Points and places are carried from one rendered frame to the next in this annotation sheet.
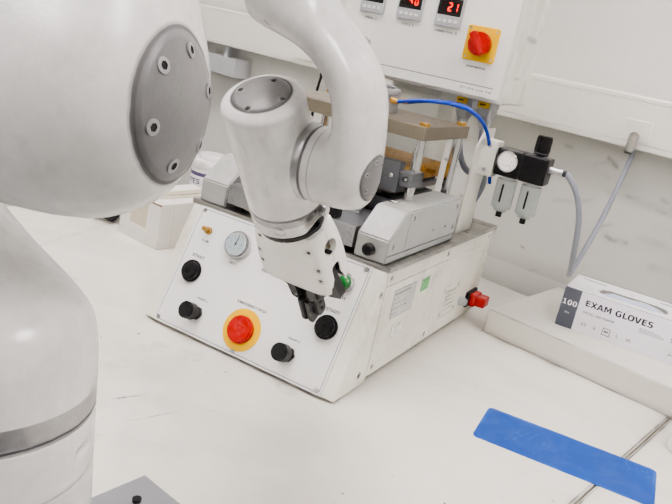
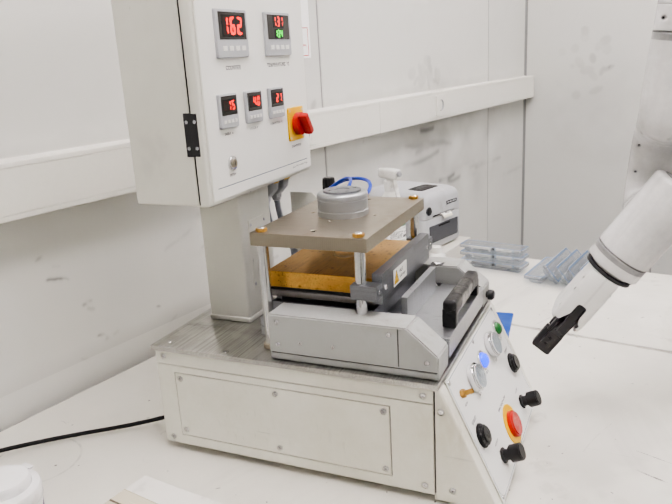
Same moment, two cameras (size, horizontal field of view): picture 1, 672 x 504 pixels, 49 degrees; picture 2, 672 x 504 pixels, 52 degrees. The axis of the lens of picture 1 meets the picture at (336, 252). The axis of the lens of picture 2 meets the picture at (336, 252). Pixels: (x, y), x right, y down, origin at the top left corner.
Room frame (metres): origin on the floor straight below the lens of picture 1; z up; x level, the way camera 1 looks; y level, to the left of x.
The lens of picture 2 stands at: (1.25, 1.03, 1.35)
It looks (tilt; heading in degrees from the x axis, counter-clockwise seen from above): 16 degrees down; 267
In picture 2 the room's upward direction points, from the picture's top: 3 degrees counter-clockwise
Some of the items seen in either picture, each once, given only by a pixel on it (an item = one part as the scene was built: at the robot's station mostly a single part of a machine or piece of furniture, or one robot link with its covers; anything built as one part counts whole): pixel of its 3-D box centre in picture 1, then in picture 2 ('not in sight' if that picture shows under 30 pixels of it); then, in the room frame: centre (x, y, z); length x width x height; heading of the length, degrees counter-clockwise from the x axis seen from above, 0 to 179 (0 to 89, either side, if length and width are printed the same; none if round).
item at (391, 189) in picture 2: not in sight; (391, 213); (1.00, -0.82, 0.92); 0.09 x 0.08 x 0.25; 122
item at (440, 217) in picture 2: not in sight; (410, 214); (0.92, -0.95, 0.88); 0.25 x 0.20 x 0.17; 136
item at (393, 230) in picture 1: (410, 224); (418, 278); (1.05, -0.10, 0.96); 0.26 x 0.05 x 0.07; 153
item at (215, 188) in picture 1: (263, 175); (355, 339); (1.19, 0.14, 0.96); 0.25 x 0.05 x 0.07; 153
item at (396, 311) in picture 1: (346, 271); (360, 370); (1.17, -0.02, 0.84); 0.53 x 0.37 x 0.17; 153
